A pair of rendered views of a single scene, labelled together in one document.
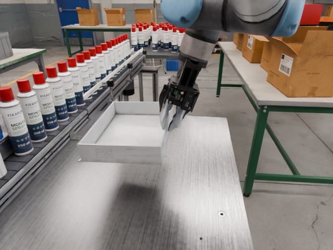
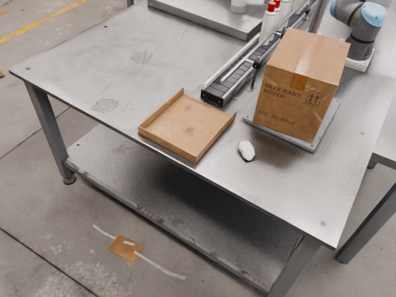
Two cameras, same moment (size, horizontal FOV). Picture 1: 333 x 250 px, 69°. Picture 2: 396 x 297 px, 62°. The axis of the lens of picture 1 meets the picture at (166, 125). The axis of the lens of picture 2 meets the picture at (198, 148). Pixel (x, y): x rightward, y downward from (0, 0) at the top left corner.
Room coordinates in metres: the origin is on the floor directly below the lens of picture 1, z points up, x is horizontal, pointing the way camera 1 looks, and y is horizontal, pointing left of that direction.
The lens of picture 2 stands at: (-1.72, 0.24, 1.73)
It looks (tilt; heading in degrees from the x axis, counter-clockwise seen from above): 47 degrees down; 22
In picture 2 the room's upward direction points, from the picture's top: 5 degrees clockwise
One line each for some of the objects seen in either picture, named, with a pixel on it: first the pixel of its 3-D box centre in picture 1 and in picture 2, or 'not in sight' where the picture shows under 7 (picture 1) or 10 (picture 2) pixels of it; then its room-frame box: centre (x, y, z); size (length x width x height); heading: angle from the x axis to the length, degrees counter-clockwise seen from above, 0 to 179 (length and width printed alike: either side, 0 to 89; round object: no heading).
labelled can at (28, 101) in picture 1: (31, 111); not in sight; (0.69, 0.42, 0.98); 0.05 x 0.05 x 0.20
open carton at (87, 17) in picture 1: (87, 16); not in sight; (5.87, 1.74, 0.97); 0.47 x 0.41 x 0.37; 171
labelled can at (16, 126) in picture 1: (15, 122); not in sight; (0.62, 0.43, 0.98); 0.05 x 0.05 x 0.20
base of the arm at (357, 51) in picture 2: not in sight; (359, 43); (0.00, 0.11, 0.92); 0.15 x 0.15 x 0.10
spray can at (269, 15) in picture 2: not in sight; (267, 24); (-0.19, 0.54, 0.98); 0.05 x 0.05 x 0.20
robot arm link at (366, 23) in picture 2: not in sight; (368, 20); (0.00, 0.11, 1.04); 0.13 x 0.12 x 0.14; 59
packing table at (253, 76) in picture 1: (264, 97); not in sight; (2.36, -1.02, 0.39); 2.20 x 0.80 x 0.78; 175
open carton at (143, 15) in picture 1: (145, 16); not in sight; (5.79, 0.46, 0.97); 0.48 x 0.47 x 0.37; 178
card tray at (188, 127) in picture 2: not in sight; (188, 121); (-0.85, 0.63, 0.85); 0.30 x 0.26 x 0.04; 172
